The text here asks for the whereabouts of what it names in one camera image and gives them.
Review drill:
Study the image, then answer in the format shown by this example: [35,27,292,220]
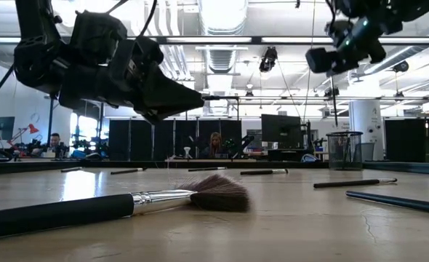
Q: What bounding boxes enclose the black background metal frame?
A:
[45,94,429,163]

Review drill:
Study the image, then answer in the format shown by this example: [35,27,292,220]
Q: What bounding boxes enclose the black hanging camera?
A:
[258,46,278,79]

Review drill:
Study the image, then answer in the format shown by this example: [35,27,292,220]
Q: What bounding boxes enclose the red desk lamp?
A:
[9,122,40,145]

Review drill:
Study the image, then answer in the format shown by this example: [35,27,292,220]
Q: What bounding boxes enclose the thin dark-handled makeup brush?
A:
[345,190,429,215]

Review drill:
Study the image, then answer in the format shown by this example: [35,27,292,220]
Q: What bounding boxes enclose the silver ventilation duct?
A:
[199,0,248,76]

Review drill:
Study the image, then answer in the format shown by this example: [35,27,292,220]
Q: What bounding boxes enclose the black computer monitor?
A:
[260,114,305,150]

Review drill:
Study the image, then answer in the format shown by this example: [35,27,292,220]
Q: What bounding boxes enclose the gray bin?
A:
[359,142,375,162]

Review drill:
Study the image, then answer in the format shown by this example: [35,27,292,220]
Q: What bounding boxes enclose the black-handled fan makeup brush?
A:
[0,173,252,241]

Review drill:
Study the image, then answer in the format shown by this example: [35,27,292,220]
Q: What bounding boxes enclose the black wire mesh cup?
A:
[326,131,364,171]

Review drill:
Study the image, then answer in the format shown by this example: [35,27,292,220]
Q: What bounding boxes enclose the white round column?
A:
[348,100,385,161]

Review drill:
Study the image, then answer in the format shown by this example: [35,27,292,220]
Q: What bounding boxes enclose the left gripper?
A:
[57,10,205,124]

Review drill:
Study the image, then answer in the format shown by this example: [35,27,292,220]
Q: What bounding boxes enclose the black metal table frame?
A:
[0,159,429,176]

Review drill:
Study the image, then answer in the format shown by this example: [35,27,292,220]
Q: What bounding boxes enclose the person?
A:
[49,132,63,154]
[201,132,225,160]

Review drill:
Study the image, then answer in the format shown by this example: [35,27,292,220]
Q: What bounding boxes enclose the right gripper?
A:
[305,43,361,77]

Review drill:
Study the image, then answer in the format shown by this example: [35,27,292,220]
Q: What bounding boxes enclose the thin hanging cable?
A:
[303,0,316,123]

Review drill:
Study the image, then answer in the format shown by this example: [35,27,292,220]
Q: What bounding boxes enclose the black folding partition screen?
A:
[384,118,429,164]
[108,119,243,162]

